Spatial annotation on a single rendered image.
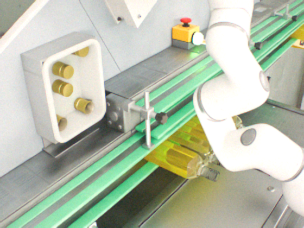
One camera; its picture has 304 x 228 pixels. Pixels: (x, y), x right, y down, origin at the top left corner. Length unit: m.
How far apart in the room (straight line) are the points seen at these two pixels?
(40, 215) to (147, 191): 0.42
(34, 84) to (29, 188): 0.24
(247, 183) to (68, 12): 0.71
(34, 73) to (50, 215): 0.32
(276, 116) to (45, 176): 0.99
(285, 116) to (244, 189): 0.53
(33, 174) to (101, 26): 0.43
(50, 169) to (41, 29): 0.34
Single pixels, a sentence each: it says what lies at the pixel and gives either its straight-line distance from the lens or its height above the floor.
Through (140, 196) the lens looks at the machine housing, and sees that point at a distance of 1.13.
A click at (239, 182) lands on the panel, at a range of 1.14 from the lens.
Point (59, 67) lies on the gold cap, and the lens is 0.89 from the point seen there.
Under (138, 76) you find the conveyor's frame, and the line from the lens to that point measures 1.09.
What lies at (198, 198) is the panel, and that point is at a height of 1.08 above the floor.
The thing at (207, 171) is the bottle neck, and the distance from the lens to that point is 0.96.
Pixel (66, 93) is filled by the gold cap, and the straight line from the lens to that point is 0.90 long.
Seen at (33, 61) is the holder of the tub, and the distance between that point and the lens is 0.82.
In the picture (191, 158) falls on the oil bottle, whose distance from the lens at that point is 0.97.
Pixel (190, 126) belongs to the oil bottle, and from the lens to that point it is 1.08.
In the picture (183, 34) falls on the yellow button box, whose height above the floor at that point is 0.80.
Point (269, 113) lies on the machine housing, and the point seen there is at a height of 1.06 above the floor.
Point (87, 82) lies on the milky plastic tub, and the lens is 0.96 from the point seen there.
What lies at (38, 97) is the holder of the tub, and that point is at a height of 0.80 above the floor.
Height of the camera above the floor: 1.45
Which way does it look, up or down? 32 degrees down
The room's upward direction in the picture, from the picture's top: 111 degrees clockwise
